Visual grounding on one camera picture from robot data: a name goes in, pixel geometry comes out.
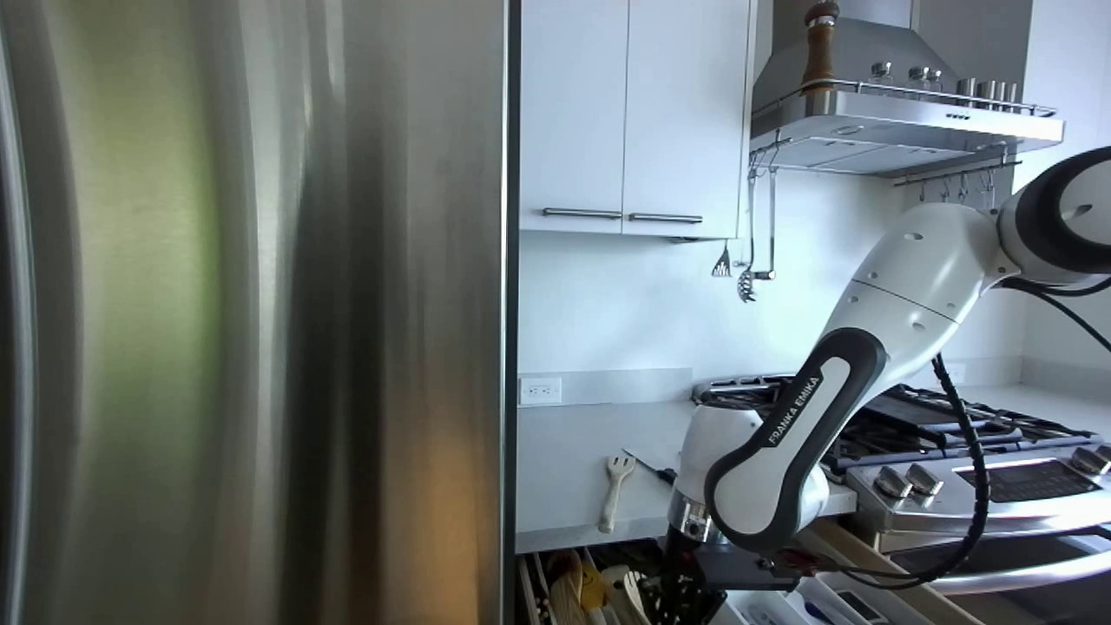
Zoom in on open wooden drawer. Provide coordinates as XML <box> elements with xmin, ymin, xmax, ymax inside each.
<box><xmin>513</xmin><ymin>522</ymin><xmax>984</xmax><ymax>625</ymax></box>

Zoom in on yellow smiley spatula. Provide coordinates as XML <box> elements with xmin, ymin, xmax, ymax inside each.
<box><xmin>568</xmin><ymin>559</ymin><xmax>612</xmax><ymax>615</ymax></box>

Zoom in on white drawer cutlery organizer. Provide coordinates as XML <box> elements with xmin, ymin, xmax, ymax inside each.
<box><xmin>707</xmin><ymin>577</ymin><xmax>928</xmax><ymax>625</ymax></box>

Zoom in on stainless steel refrigerator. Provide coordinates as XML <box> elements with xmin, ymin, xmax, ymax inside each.
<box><xmin>0</xmin><ymin>0</ymin><xmax>520</xmax><ymax>625</ymax></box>

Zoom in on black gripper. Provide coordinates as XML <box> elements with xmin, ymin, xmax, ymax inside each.
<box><xmin>659</xmin><ymin>497</ymin><xmax>725</xmax><ymax>625</ymax></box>

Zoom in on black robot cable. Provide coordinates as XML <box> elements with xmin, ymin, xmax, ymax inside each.
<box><xmin>793</xmin><ymin>274</ymin><xmax>1111</xmax><ymax>593</ymax></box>

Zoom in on white upper cabinets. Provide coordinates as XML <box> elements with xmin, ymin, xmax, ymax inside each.
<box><xmin>520</xmin><ymin>0</ymin><xmax>755</xmax><ymax>238</ymax></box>

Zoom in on wooden pepper mill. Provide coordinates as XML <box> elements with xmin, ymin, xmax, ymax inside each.
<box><xmin>801</xmin><ymin>0</ymin><xmax>839</xmax><ymax>91</ymax></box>

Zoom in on stainless steel stove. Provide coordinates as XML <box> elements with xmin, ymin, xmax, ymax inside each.
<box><xmin>690</xmin><ymin>370</ymin><xmax>1111</xmax><ymax>625</ymax></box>

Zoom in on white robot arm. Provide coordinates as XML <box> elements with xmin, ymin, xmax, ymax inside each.
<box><xmin>671</xmin><ymin>147</ymin><xmax>1111</xmax><ymax>591</ymax></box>

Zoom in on stainless steel range hood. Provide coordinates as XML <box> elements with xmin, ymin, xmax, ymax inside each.
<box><xmin>748</xmin><ymin>0</ymin><xmax>1064</xmax><ymax>177</ymax></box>

